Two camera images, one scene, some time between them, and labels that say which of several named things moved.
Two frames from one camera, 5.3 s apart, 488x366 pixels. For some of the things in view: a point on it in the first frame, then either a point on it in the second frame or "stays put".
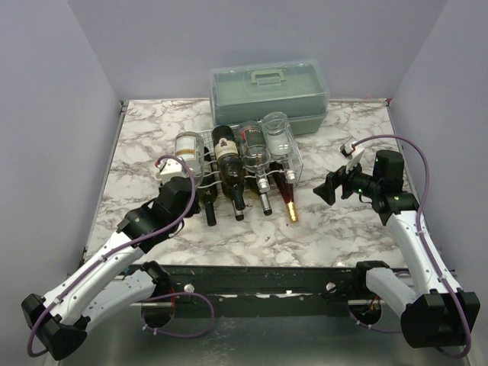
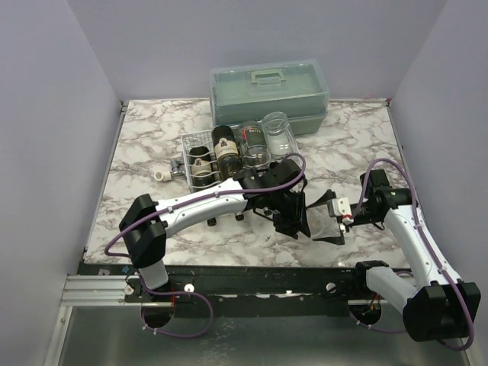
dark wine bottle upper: [230, 166] stays put
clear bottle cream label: [190, 146] → [321, 225]
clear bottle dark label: [255, 151] stays put
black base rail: [274, 290] stays put
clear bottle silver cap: [279, 139] stays put
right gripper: [339, 183] → [344, 227]
